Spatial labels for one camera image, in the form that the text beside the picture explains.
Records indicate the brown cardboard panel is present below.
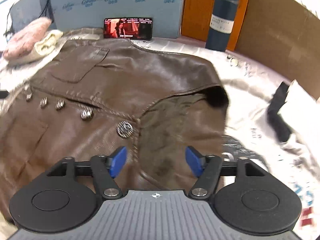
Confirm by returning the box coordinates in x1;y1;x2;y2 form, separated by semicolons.
235;0;319;99

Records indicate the dark blue thermos bottle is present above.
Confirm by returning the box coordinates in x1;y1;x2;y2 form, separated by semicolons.
205;0;239;51

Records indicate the black and white garment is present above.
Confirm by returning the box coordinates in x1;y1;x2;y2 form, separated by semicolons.
267;80;319;155

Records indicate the brown leather jacket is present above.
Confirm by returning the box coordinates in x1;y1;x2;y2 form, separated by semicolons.
1;40;228;219

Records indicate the printed white bed sheet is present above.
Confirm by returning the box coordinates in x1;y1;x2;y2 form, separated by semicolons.
1;28;319;239

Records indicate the smartphone playing video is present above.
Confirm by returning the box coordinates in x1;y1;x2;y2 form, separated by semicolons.
103;17;153;41

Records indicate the light blue printed box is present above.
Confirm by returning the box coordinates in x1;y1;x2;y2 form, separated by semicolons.
10;0;184;38

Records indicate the pink knit sweater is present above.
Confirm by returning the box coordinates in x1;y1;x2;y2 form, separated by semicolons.
2;17;52;61

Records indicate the orange wooden board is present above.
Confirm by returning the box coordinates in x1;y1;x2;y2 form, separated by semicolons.
181;0;253;52

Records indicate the cream knit sweater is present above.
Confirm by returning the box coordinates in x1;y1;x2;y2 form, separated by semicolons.
3;29;63;66

